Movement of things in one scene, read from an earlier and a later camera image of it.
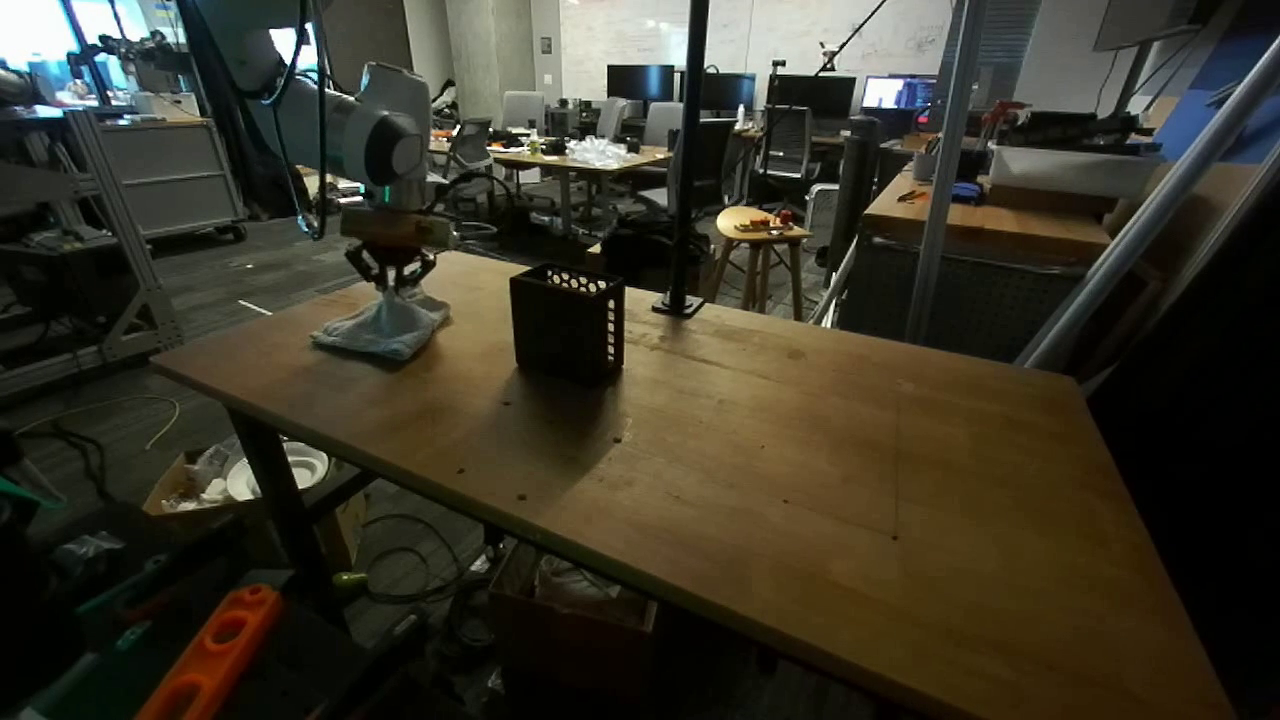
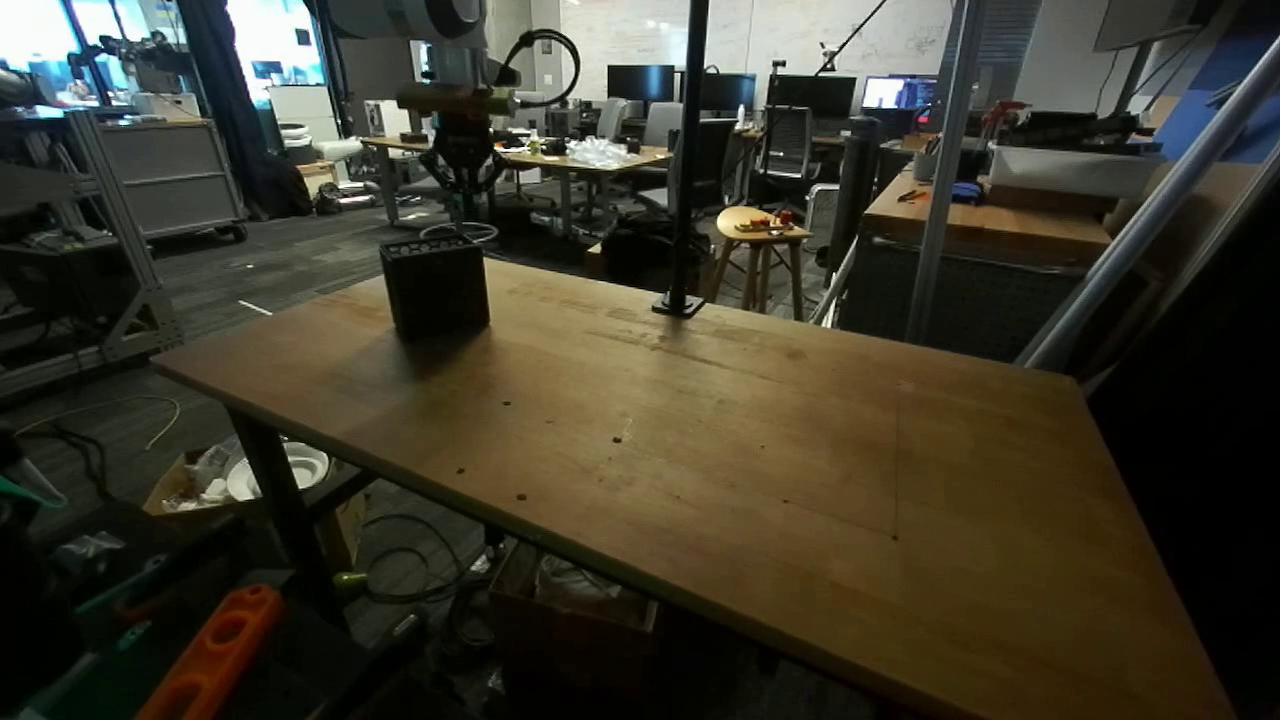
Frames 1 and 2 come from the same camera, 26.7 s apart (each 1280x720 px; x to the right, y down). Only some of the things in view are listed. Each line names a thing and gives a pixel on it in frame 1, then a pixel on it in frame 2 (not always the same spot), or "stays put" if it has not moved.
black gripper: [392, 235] to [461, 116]
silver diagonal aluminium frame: [1146, 213] stays put
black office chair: [788, 140] stays put
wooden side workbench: [1008, 257] stays put
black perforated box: [564, 324] to [438, 284]
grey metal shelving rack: [79, 276] stays put
